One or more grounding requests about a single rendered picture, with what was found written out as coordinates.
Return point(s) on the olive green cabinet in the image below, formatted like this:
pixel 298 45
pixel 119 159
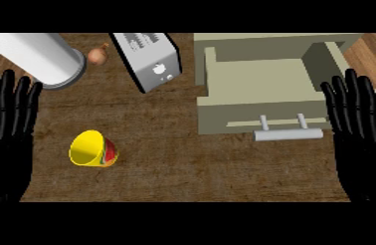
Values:
pixel 274 45

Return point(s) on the yellow cup with red print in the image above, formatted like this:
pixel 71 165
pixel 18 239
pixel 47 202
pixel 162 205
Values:
pixel 91 149

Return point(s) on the grey toaster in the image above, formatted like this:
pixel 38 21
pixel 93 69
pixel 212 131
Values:
pixel 146 58

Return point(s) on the brown onion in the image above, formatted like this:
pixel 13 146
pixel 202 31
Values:
pixel 97 55

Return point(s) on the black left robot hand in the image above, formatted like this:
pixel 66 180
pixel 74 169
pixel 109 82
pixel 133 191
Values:
pixel 13 136

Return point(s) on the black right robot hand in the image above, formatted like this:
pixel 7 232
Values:
pixel 357 139

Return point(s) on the olive green open drawer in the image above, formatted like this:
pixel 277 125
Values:
pixel 259 89

